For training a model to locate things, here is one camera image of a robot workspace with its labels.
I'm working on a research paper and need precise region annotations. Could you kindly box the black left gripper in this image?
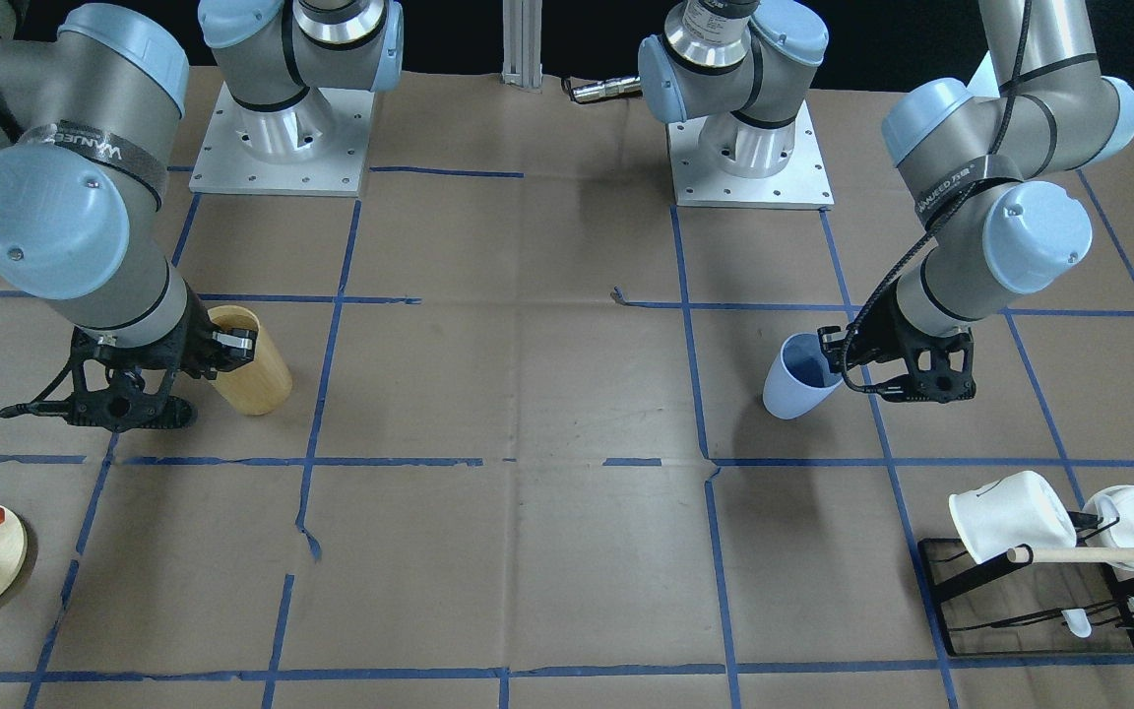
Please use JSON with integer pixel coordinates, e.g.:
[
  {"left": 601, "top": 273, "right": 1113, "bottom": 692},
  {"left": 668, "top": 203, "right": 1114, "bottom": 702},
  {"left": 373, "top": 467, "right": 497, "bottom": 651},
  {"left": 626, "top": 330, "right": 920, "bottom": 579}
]
[{"left": 816, "top": 290, "right": 978, "bottom": 404}]

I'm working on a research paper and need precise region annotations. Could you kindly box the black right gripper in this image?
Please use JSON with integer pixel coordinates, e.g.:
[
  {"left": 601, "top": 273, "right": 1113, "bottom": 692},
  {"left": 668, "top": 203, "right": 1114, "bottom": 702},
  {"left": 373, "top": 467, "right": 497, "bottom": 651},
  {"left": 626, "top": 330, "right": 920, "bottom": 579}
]
[{"left": 0, "top": 288, "right": 259, "bottom": 432}]

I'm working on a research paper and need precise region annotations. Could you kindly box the light blue plastic cup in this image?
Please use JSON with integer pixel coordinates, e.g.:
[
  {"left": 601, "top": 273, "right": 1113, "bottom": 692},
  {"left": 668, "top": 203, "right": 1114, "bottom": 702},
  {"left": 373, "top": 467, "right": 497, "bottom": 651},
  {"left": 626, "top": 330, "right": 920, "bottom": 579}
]
[{"left": 762, "top": 332, "right": 843, "bottom": 420}]

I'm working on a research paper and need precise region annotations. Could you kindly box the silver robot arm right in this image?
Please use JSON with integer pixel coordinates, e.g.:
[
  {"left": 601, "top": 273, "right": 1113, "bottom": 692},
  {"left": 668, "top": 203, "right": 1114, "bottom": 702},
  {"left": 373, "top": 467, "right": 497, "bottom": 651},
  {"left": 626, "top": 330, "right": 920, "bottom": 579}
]
[{"left": 0, "top": 1, "right": 404, "bottom": 432}]

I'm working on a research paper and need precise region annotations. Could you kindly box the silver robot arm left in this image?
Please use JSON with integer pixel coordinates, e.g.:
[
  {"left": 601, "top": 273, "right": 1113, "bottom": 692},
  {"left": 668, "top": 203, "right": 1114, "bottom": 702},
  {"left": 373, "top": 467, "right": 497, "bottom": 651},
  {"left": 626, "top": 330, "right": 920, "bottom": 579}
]
[{"left": 638, "top": 1, "right": 1134, "bottom": 420}]

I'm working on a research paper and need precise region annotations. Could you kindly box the bamboo chopstick holder cylinder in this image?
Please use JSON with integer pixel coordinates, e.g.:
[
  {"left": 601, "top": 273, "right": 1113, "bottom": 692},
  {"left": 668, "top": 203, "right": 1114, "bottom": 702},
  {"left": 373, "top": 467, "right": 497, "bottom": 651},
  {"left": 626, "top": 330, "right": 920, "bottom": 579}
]
[{"left": 205, "top": 304, "right": 293, "bottom": 417}]

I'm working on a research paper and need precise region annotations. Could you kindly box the white mug front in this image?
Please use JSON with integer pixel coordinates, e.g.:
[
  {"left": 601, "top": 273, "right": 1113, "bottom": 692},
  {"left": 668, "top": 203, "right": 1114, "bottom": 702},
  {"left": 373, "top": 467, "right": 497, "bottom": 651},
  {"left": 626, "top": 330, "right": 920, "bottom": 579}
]
[{"left": 948, "top": 470, "right": 1077, "bottom": 562}]

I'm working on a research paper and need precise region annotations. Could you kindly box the silver metal connector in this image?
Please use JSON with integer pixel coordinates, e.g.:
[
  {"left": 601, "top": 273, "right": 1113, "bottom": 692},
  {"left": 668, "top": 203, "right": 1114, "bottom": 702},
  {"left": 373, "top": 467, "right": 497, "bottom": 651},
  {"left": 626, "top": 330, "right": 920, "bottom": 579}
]
[{"left": 562, "top": 76, "right": 642, "bottom": 104}]

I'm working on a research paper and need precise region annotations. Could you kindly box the brown paper table cover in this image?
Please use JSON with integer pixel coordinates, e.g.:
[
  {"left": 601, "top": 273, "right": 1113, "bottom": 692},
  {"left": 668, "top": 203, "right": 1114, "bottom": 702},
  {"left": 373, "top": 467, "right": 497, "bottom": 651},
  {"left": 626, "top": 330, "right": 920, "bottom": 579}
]
[{"left": 0, "top": 68, "right": 1134, "bottom": 708}]

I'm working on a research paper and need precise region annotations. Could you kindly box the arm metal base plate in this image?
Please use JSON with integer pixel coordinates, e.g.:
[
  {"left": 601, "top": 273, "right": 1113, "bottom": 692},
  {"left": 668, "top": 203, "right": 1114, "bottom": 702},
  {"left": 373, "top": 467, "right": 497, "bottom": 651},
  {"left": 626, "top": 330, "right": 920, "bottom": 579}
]
[
  {"left": 667, "top": 103, "right": 836, "bottom": 210},
  {"left": 189, "top": 87, "right": 376, "bottom": 199}
]

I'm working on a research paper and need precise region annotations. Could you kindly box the wooden rack handle rod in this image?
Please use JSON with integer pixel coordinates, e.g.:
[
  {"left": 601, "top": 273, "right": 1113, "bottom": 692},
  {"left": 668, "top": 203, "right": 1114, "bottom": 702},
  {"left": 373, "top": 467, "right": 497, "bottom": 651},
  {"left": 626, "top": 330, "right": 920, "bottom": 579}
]
[{"left": 1004, "top": 545, "right": 1134, "bottom": 564}]

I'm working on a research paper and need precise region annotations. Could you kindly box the black wire cup rack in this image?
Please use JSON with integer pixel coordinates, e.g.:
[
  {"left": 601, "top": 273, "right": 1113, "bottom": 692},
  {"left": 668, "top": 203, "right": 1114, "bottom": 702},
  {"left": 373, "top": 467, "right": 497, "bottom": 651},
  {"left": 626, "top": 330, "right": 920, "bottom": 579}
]
[{"left": 917, "top": 538, "right": 1134, "bottom": 657}]

